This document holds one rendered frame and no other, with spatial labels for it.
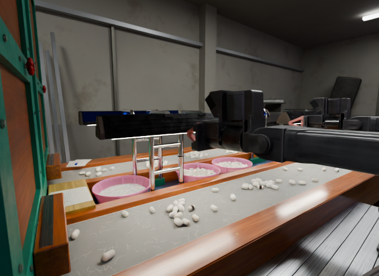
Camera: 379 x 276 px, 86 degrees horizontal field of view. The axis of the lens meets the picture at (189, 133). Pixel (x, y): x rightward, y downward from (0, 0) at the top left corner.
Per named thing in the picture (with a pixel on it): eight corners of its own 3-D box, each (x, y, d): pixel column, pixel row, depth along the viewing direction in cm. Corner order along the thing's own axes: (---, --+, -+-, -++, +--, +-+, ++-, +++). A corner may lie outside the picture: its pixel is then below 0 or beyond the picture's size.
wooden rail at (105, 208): (318, 166, 165) (320, 153, 163) (47, 255, 66) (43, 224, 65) (311, 165, 169) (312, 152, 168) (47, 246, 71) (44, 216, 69)
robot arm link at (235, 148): (217, 119, 44) (244, 120, 39) (234, 118, 48) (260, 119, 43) (218, 150, 45) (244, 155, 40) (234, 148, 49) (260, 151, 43)
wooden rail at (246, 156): (281, 158, 192) (282, 146, 190) (49, 213, 93) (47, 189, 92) (276, 157, 196) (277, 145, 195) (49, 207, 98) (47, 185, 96)
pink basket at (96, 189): (159, 195, 108) (159, 177, 106) (134, 222, 82) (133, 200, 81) (115, 189, 114) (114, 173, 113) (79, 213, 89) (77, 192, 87)
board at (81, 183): (96, 207, 76) (95, 204, 75) (46, 220, 67) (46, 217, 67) (84, 180, 103) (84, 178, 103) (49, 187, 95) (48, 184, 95)
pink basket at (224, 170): (260, 177, 134) (261, 163, 132) (231, 186, 119) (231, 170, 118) (231, 167, 156) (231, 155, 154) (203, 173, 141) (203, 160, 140)
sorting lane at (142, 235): (366, 167, 139) (366, 165, 139) (39, 317, 41) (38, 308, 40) (319, 158, 164) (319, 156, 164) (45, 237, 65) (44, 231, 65)
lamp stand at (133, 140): (164, 184, 122) (163, 109, 116) (132, 192, 111) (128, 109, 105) (152, 175, 138) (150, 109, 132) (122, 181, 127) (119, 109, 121)
